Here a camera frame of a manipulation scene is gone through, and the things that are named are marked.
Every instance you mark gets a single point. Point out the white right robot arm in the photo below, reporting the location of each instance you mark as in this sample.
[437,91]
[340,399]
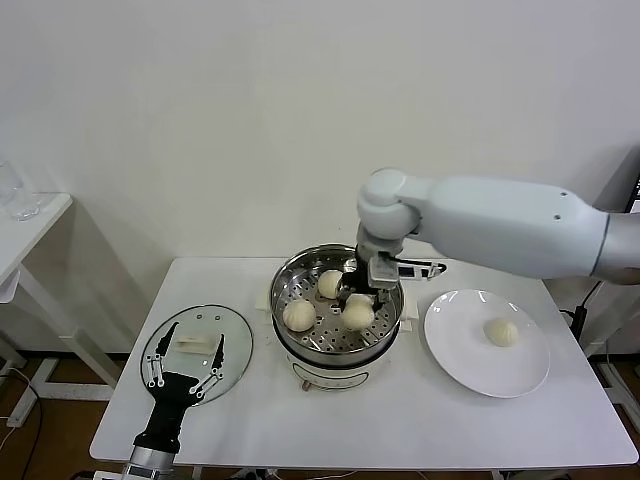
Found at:
[500,225]

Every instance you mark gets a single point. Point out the white electric cooker base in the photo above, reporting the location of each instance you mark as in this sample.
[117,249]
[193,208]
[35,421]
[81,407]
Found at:
[330,375]

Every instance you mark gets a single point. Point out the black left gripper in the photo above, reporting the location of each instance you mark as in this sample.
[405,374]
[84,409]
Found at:
[172,395]

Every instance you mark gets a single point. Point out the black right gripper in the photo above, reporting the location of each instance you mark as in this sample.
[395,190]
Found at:
[360,277]

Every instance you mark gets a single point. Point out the white steamed baozi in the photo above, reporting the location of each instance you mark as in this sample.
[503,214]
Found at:
[357,316]
[299,316]
[501,332]
[327,285]

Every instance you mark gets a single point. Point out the clear glass bowl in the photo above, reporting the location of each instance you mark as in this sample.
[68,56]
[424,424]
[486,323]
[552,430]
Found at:
[25,210]

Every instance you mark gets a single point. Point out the tall clear glass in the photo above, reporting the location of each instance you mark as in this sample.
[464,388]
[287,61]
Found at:
[9,182]

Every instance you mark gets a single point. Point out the perforated stainless steamer basket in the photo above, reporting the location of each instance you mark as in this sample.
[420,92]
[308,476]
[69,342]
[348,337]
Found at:
[295,280]

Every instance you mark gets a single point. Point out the white round plate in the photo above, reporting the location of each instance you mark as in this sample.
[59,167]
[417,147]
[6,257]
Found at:
[475,365]

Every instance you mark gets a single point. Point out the white side table with glassware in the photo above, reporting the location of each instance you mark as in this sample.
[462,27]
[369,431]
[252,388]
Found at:
[30,240]

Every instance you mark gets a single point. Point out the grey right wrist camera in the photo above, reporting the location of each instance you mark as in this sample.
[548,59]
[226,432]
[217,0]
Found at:
[382,272]

